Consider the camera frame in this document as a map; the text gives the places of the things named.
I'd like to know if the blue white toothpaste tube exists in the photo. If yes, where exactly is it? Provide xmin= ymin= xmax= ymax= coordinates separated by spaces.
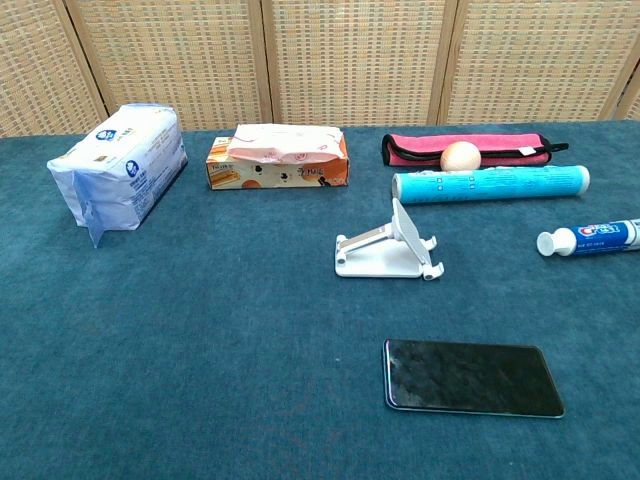
xmin=536 ymin=217 xmax=640 ymax=258

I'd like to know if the white folding phone stand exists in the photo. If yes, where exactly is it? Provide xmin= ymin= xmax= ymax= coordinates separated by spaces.
xmin=333 ymin=197 xmax=446 ymax=282

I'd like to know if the black smartphone blue screen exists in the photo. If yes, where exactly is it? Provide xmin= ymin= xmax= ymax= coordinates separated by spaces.
xmin=382 ymin=338 xmax=566 ymax=419

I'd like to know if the cyan cylindrical tube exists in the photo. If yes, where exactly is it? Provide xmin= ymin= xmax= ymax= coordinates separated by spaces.
xmin=391 ymin=164 xmax=591 ymax=206

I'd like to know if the white blue tissue pack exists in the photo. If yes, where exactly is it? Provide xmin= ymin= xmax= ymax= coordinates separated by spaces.
xmin=46 ymin=102 xmax=190 ymax=249

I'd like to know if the blue table mat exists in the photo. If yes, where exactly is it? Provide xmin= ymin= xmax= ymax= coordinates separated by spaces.
xmin=0 ymin=119 xmax=640 ymax=480

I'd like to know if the pink towel with black trim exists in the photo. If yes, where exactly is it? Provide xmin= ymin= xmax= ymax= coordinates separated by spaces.
xmin=380 ymin=132 xmax=570 ymax=169

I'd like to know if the peach coloured ball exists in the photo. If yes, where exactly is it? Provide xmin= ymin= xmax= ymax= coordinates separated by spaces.
xmin=440 ymin=140 xmax=483 ymax=172

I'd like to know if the brown snack package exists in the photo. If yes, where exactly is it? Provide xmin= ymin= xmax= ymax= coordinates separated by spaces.
xmin=205 ymin=134 xmax=350 ymax=191

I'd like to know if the woven bamboo folding screen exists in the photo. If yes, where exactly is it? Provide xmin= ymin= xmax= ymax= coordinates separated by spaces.
xmin=0 ymin=0 xmax=640 ymax=139

